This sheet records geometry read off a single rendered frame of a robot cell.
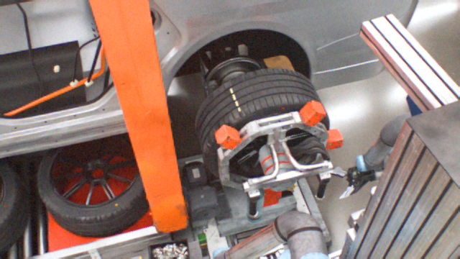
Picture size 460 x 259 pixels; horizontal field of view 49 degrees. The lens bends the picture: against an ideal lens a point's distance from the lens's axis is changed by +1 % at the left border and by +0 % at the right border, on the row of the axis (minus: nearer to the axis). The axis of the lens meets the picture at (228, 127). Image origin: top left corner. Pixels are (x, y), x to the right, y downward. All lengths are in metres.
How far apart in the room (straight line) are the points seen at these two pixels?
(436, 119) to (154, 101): 0.99
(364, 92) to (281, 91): 1.73
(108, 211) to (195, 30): 1.10
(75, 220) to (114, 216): 0.21
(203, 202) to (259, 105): 0.83
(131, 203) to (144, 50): 1.35
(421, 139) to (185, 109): 2.79
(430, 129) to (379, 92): 2.85
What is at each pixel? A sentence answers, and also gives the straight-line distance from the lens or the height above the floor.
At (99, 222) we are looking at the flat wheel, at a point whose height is 0.45.
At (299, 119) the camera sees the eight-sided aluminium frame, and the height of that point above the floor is 1.12.
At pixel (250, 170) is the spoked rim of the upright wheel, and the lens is 2.70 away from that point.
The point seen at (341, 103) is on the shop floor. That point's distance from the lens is 3.88.
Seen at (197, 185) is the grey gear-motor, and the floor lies 0.38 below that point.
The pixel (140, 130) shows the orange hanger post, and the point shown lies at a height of 1.40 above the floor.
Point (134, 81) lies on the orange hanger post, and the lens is 1.72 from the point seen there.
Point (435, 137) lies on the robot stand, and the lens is 1.17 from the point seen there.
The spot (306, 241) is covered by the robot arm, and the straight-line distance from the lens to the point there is 1.61.
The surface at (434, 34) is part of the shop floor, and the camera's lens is 4.63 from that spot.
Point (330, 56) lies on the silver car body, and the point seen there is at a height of 1.01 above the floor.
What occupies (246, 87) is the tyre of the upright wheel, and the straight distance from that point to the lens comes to 2.34.
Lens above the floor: 2.91
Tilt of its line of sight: 53 degrees down
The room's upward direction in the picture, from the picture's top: 1 degrees counter-clockwise
